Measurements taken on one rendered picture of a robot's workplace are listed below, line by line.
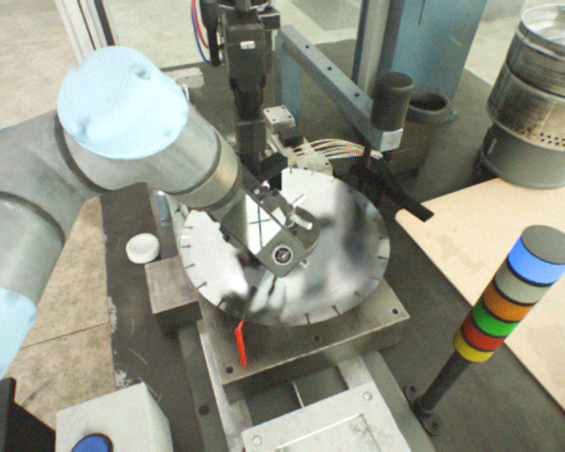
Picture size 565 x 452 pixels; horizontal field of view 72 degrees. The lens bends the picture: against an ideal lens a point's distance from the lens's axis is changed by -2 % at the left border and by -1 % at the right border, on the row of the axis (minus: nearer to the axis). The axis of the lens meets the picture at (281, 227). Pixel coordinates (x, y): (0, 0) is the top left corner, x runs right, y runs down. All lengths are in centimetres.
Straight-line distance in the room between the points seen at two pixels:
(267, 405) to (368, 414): 21
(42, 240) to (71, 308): 158
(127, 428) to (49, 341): 129
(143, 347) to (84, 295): 113
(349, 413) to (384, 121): 45
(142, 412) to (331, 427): 24
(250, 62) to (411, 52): 75
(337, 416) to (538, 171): 82
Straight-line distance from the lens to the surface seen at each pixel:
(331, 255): 60
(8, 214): 30
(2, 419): 83
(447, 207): 103
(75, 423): 59
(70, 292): 193
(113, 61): 30
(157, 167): 31
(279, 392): 70
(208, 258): 60
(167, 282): 76
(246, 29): 49
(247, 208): 42
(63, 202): 33
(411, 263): 89
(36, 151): 34
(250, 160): 59
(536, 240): 40
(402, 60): 118
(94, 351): 172
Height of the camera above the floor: 141
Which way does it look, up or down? 47 degrees down
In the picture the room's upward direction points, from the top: straight up
